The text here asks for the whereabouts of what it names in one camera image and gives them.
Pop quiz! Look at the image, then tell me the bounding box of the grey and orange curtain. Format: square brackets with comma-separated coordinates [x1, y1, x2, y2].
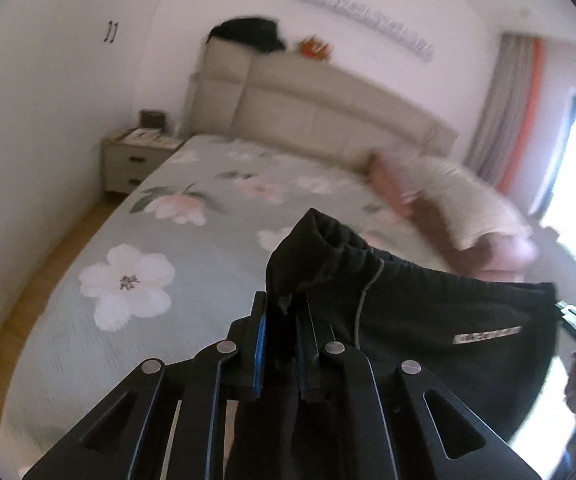
[465, 34, 544, 194]

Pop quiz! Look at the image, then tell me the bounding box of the pink folded quilt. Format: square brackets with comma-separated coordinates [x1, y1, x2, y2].
[409, 194, 542, 283]

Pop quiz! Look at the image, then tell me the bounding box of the beige padded headboard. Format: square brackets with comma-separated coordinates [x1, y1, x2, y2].
[188, 38, 457, 172]

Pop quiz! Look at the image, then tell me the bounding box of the white bedside table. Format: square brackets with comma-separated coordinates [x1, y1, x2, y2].
[102, 128, 183, 194]

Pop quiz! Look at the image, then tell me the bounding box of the pink striped folded blanket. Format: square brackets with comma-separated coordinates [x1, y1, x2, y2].
[368, 150, 420, 218]

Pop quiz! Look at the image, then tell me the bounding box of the small dark clock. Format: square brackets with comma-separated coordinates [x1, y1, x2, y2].
[138, 110, 166, 130]

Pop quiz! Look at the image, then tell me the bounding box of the silver wall decoration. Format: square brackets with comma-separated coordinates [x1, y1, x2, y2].
[296, 0, 434, 63]

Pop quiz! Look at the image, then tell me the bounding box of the orange plush toy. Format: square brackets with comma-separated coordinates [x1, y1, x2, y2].
[297, 36, 332, 62]

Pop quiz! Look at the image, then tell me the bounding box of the black hooded long coat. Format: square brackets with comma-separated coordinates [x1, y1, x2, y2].
[225, 208, 562, 480]

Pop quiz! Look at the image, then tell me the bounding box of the cream dotted pillow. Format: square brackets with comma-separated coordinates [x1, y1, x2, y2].
[405, 155, 532, 250]

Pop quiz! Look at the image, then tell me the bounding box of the floral quilted bed cover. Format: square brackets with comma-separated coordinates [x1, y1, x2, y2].
[0, 134, 445, 479]

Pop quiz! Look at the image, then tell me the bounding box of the white wardrobe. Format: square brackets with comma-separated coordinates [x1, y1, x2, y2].
[0, 0, 158, 326]

